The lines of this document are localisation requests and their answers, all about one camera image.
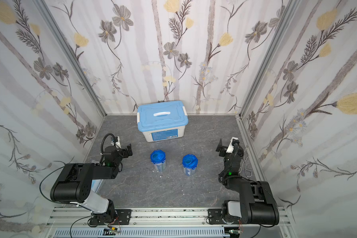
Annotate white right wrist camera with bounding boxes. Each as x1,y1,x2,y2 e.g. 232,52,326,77
227,137,240,154

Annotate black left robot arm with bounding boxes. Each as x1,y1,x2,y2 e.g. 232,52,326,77
50,133,133,226

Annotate white slotted cable duct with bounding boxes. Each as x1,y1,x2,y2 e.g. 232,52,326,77
52,227,230,238

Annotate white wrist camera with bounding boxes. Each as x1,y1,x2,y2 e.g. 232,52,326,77
114,136,121,148
227,137,240,154

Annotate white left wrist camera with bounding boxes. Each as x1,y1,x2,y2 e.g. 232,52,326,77
114,136,121,148

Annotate bagged blue face masks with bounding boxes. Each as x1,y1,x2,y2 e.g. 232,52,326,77
91,179,103,193

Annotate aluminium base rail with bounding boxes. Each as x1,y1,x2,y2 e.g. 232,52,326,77
41,207,296,238

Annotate blue lidded white storage box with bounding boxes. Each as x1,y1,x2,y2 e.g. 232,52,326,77
137,101,188,142

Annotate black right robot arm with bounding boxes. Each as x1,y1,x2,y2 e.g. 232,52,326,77
216,138,280,227

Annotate blue lidded clear jar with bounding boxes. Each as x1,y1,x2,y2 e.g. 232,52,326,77
182,154,198,177
150,150,166,173

